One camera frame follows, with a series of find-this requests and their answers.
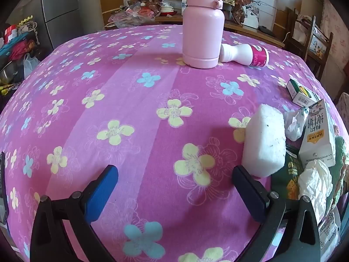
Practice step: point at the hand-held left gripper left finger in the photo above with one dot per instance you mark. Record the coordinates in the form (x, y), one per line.
(103, 191)

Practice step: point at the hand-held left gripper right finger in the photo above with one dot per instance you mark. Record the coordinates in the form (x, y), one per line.
(252, 196)

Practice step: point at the beige paper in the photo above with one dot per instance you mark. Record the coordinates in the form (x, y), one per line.
(313, 182)

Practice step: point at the white paper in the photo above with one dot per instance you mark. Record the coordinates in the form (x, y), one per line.
(294, 127)

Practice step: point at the white milk carton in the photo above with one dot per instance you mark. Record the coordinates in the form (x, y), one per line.
(317, 136)

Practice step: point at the green snack packet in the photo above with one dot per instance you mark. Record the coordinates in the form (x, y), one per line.
(286, 172)

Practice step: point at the white foam sponge block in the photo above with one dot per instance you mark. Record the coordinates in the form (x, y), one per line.
(264, 142)

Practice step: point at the pink floral tablecloth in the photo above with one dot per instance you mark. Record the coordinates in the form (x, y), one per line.
(136, 114)

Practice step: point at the white printed packet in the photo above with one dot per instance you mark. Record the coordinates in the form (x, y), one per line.
(328, 230)

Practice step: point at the green knitted cloth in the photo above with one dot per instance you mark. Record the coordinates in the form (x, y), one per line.
(339, 163)

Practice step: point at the small green cardboard box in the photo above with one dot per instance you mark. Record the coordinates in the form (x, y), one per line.
(298, 91)

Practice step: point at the white bottle with pink label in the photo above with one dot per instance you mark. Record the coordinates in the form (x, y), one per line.
(240, 54)

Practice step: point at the white plastic bag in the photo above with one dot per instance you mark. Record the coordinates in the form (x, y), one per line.
(31, 64)

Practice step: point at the wooden chair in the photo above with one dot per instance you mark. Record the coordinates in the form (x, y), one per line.
(324, 60)

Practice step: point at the black box device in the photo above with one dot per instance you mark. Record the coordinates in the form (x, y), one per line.
(266, 30)

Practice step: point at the pile of colourful bags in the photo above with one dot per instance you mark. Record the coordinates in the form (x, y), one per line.
(16, 46)

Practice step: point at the pink water bottle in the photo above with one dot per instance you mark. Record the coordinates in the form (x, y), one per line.
(203, 32)

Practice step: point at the clear plastic bag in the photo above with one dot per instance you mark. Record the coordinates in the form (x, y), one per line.
(131, 16)

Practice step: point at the red and white bowl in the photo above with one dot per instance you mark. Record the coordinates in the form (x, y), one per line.
(167, 13)

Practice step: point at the grey refrigerator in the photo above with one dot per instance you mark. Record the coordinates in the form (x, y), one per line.
(60, 5)

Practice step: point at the large photo frame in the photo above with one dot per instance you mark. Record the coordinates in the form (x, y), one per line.
(252, 16)

